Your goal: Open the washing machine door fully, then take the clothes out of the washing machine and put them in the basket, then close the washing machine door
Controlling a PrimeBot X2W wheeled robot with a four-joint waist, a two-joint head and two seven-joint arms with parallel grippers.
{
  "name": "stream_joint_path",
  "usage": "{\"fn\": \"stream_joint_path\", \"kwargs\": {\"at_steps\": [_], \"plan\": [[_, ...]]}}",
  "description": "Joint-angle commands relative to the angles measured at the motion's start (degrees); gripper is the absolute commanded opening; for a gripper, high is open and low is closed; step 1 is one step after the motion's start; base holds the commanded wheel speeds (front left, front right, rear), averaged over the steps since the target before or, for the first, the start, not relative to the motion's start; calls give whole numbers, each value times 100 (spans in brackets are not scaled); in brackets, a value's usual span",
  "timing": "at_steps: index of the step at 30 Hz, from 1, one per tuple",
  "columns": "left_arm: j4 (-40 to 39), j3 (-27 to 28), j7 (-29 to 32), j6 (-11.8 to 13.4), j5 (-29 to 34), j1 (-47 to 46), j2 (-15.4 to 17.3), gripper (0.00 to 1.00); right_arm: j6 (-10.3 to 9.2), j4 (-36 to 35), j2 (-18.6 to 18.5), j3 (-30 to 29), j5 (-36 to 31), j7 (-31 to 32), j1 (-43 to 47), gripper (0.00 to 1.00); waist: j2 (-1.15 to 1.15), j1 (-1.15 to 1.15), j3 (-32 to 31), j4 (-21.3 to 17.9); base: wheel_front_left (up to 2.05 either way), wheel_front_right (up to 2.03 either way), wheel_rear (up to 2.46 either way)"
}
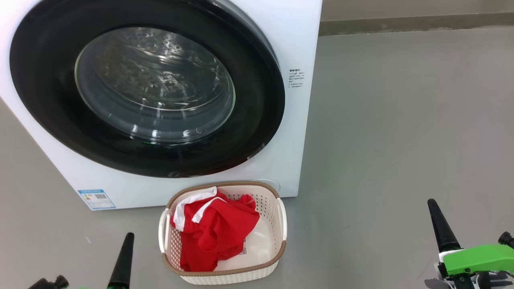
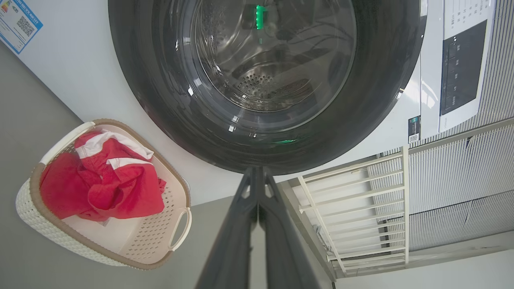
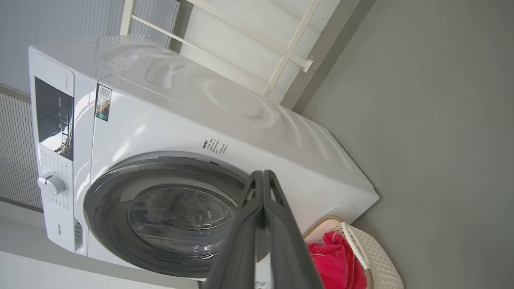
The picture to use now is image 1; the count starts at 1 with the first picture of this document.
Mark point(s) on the grey baseboard strip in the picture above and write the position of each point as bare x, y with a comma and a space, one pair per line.
417, 24

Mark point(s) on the cream laundry basket brown rim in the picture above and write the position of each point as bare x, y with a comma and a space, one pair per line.
273, 233

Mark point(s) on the black text sticker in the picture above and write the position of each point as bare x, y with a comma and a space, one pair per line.
296, 78

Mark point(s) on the red and white garment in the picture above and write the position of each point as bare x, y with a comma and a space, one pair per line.
217, 237

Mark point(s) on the round black glass washer door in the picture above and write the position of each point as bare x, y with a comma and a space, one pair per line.
257, 120

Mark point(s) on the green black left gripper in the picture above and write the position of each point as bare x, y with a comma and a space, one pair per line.
50, 283

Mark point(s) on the round drain filter cover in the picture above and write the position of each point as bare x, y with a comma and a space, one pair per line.
273, 185

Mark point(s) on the white front-load washing machine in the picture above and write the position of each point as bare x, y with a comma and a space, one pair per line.
289, 152

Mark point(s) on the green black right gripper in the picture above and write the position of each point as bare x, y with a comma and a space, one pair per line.
478, 261

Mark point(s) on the stainless steel washing machine drum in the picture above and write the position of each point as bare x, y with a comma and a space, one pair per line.
144, 76

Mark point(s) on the blue energy label sticker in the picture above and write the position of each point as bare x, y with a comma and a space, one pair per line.
96, 199

